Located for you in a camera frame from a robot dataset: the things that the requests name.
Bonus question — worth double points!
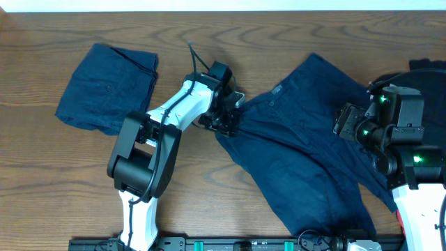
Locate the red cloth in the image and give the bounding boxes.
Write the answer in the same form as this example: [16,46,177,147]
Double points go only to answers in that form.
[396,210,406,236]

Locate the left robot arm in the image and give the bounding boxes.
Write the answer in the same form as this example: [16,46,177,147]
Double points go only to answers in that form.
[107,61,245,250]

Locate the black garment with logo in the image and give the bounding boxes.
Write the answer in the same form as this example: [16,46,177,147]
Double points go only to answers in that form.
[392,73,445,150]

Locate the navy blue shorts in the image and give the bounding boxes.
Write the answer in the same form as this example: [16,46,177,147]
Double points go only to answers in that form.
[217,54,397,236]

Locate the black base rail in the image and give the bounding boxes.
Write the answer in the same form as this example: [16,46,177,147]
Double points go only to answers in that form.
[68,229,408,251]

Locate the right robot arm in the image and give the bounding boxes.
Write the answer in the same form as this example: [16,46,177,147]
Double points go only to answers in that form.
[333,86,445,250]

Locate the folded navy shorts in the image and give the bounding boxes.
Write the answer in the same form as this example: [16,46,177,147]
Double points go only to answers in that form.
[55,43,158,135]

